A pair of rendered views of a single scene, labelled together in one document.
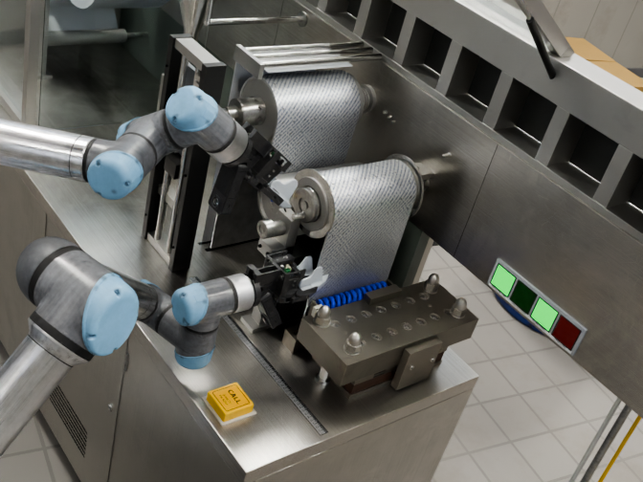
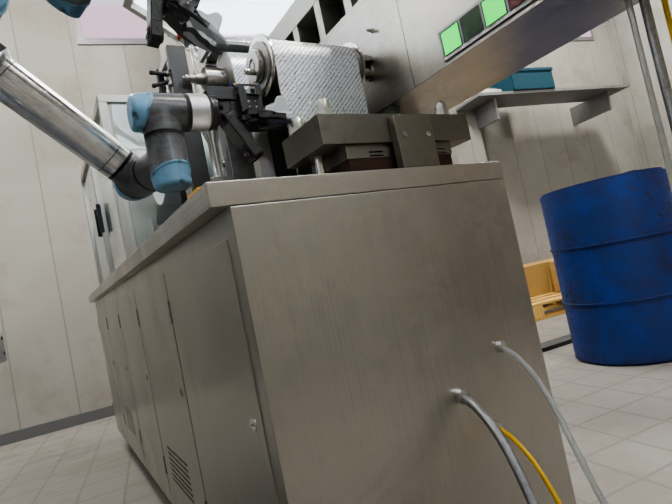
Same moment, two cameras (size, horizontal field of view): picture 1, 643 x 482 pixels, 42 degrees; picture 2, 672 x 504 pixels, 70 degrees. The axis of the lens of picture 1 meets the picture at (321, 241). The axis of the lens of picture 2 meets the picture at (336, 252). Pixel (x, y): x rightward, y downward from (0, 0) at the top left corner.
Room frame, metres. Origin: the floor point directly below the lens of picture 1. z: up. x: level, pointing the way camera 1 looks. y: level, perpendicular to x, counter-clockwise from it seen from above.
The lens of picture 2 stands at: (0.45, -0.31, 0.73)
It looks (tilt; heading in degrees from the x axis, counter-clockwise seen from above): 3 degrees up; 14
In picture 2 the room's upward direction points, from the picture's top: 12 degrees counter-clockwise
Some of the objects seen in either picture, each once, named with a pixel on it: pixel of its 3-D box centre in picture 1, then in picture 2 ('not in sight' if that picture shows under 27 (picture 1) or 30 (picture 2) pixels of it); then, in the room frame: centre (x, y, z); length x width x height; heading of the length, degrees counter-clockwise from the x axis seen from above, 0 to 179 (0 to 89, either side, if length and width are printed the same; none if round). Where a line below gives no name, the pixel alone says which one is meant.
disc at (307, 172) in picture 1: (312, 203); (260, 67); (1.52, 0.04, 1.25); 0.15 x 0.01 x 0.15; 46
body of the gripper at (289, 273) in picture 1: (271, 281); (234, 109); (1.40, 0.08, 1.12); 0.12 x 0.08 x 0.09; 136
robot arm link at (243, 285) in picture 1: (236, 292); (197, 113); (1.34, 0.13, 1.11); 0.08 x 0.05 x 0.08; 46
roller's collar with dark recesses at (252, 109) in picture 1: (247, 111); (214, 79); (1.68, 0.23, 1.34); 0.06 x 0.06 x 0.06; 46
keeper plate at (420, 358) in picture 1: (417, 364); (414, 141); (1.46, -0.28, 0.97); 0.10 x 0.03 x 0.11; 136
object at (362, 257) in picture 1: (357, 260); (328, 113); (1.57, -0.09, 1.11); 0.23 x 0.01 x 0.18; 136
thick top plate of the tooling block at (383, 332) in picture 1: (390, 327); (379, 140); (1.51, -0.20, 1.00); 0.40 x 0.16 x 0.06; 136
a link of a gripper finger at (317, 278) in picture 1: (316, 276); (282, 108); (1.46, -0.01, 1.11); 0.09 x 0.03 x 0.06; 134
